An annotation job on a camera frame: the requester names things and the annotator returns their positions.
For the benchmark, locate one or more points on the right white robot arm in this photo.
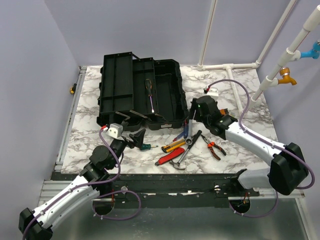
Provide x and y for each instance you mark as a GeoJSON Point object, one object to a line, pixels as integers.
{"type": "Point", "coordinates": [286, 165]}

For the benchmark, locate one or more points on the yellow utility knife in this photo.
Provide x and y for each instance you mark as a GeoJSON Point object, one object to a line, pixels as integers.
{"type": "Point", "coordinates": [174, 145]}

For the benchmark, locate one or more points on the steel claw hammer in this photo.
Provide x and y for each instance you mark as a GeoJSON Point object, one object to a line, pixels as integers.
{"type": "Point", "coordinates": [177, 164]}

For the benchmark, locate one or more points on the orange black pliers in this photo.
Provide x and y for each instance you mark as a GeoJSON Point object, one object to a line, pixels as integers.
{"type": "Point", "coordinates": [212, 146]}

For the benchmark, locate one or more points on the green stubby screwdriver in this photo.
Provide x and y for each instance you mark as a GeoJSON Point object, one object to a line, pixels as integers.
{"type": "Point", "coordinates": [146, 146]}

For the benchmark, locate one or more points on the black plastic toolbox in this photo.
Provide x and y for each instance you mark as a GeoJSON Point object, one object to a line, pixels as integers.
{"type": "Point", "coordinates": [123, 97]}

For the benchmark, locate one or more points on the blue pipe fitting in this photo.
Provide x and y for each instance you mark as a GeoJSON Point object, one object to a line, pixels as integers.
{"type": "Point", "coordinates": [314, 53]}

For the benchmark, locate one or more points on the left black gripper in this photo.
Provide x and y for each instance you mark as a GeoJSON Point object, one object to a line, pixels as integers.
{"type": "Point", "coordinates": [138, 137]}

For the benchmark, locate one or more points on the yellow black knob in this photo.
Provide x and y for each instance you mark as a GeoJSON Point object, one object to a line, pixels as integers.
{"type": "Point", "coordinates": [73, 89]}

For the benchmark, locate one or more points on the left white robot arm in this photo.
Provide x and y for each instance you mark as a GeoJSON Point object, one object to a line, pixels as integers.
{"type": "Point", "coordinates": [94, 181]}

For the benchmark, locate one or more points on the orange handled screwdriver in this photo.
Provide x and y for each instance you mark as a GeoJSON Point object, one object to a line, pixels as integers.
{"type": "Point", "coordinates": [148, 86]}

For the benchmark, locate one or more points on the white pvc pipe frame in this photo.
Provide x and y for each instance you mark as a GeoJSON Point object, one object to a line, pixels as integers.
{"type": "Point", "coordinates": [290, 54]}

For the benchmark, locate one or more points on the blue clear-handled screwdriver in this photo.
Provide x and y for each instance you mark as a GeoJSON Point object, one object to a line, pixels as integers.
{"type": "Point", "coordinates": [184, 133]}

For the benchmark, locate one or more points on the ratchet wrench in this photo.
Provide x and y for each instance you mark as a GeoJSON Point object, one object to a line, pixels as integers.
{"type": "Point", "coordinates": [189, 140]}

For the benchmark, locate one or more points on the aluminium frame rail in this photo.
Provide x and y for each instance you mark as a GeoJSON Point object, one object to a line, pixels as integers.
{"type": "Point", "coordinates": [50, 188]}

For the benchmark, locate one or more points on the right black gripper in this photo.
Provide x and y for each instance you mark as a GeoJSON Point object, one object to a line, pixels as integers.
{"type": "Point", "coordinates": [193, 107]}

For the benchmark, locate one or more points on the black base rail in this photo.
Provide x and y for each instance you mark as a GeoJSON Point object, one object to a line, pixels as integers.
{"type": "Point", "coordinates": [162, 191]}

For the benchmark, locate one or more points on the orange pipe tap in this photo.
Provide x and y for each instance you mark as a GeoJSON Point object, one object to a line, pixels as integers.
{"type": "Point", "coordinates": [285, 77]}

